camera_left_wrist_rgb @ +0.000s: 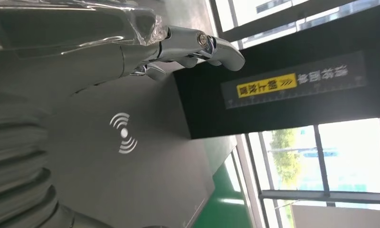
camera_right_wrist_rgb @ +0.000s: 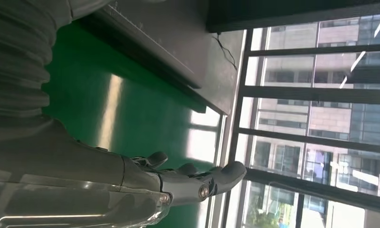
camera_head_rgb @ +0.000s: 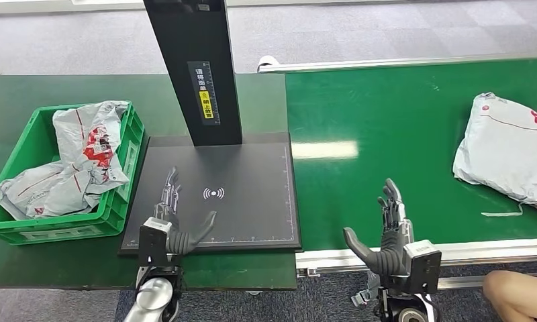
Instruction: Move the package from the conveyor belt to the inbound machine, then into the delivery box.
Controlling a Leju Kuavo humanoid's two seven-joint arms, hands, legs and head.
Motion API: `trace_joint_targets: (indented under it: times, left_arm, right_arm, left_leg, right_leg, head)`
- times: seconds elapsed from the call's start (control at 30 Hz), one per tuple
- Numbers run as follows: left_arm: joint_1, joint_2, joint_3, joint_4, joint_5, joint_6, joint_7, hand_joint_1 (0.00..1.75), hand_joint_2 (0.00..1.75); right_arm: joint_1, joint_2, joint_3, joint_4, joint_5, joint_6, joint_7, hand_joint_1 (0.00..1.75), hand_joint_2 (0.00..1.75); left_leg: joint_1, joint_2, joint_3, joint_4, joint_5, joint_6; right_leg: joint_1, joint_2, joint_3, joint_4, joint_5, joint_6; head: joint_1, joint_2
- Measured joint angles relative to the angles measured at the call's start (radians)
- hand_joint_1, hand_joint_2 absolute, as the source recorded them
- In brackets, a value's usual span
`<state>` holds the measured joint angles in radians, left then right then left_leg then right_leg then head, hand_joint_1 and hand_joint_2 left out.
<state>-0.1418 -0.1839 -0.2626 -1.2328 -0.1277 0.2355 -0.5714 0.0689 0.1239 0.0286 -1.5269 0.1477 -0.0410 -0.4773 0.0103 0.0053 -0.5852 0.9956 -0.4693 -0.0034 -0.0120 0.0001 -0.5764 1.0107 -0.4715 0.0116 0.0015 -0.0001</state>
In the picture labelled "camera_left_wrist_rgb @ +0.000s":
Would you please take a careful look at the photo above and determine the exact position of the black scanner base plate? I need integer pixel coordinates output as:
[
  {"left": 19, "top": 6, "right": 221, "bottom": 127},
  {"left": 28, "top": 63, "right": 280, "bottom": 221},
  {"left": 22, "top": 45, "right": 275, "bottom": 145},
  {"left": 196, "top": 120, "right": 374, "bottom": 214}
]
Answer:
[{"left": 43, "top": 61, "right": 238, "bottom": 228}]

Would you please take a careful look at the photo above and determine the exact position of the grey window frame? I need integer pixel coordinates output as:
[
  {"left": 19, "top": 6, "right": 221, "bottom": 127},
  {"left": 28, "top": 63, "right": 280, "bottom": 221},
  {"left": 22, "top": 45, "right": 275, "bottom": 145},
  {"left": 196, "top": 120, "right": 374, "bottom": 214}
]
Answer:
[{"left": 209, "top": 0, "right": 380, "bottom": 228}]

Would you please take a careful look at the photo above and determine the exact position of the black scanner column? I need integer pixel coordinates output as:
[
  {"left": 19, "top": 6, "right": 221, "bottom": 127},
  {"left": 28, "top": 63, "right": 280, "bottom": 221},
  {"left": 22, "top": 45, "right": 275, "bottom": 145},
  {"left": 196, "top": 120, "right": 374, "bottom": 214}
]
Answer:
[{"left": 173, "top": 1, "right": 380, "bottom": 140}]

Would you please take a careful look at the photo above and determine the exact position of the yellow and grey column label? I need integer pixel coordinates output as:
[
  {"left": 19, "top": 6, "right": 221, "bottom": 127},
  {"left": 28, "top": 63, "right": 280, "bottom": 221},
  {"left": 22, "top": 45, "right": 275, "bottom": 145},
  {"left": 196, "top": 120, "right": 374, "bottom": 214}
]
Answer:
[{"left": 220, "top": 51, "right": 368, "bottom": 110}]

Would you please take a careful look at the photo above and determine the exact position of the white flat panel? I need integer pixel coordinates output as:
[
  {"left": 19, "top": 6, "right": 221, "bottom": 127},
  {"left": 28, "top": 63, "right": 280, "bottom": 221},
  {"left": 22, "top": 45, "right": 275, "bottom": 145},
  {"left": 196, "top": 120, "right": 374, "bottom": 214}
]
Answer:
[{"left": 290, "top": 204, "right": 380, "bottom": 228}]

